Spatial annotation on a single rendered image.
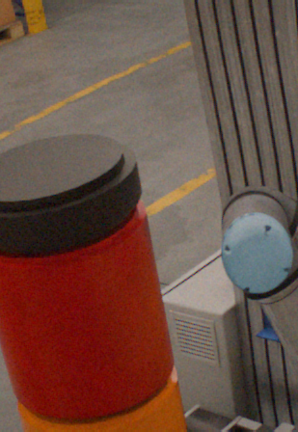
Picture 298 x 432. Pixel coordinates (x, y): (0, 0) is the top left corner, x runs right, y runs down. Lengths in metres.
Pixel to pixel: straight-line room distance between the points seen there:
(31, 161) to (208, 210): 5.64
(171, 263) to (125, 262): 5.20
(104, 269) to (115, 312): 0.01
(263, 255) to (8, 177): 1.56
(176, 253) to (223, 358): 3.06
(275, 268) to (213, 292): 0.72
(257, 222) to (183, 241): 3.83
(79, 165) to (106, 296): 0.03
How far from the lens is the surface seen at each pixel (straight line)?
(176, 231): 5.80
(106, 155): 0.31
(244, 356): 2.58
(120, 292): 0.31
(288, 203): 2.02
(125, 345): 0.32
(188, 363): 2.65
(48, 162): 0.32
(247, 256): 1.86
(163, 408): 0.34
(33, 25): 10.14
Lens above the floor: 2.45
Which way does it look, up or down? 24 degrees down
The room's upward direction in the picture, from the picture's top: 11 degrees counter-clockwise
